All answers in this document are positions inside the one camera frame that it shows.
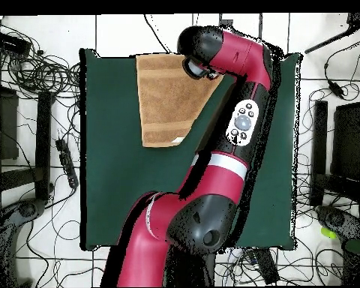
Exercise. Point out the tan terry towel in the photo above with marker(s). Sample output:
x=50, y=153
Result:
x=168, y=105

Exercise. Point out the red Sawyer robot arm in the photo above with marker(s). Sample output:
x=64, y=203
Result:
x=156, y=234

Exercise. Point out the black flat device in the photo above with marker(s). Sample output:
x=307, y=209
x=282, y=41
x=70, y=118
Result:
x=267, y=265

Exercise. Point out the dark flat panel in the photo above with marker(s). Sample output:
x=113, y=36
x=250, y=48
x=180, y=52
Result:
x=348, y=141
x=7, y=126

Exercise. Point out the dark green table cloth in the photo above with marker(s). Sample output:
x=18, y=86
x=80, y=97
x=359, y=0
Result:
x=123, y=180

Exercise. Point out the black power strip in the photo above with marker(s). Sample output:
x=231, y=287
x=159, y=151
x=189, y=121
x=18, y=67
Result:
x=66, y=163

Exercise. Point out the black L-shaped stand foot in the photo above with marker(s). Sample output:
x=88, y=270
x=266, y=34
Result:
x=319, y=150
x=43, y=144

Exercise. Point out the yellow-green ball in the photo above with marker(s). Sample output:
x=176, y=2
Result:
x=328, y=232

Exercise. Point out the black power adapter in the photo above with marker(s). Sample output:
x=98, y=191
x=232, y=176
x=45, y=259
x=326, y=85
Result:
x=336, y=89

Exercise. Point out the black rod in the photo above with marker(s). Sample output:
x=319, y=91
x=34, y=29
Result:
x=327, y=42

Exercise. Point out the black electronics box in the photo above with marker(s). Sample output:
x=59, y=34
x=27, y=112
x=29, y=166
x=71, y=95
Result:
x=10, y=43

